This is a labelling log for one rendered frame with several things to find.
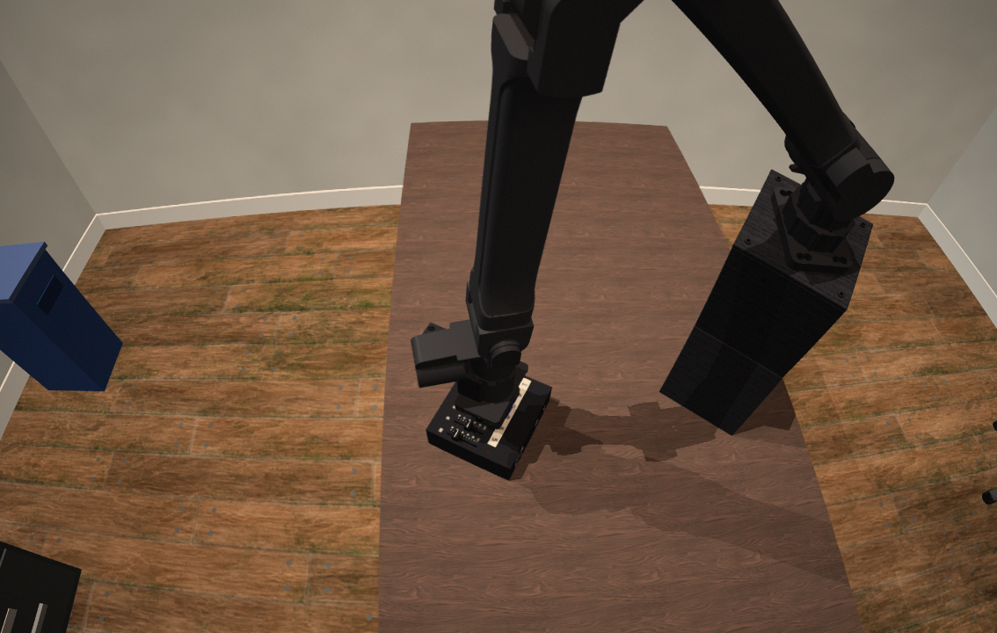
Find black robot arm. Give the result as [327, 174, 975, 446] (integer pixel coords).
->
[411, 0, 894, 403]

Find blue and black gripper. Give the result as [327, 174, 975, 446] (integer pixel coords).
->
[455, 361, 528, 429]

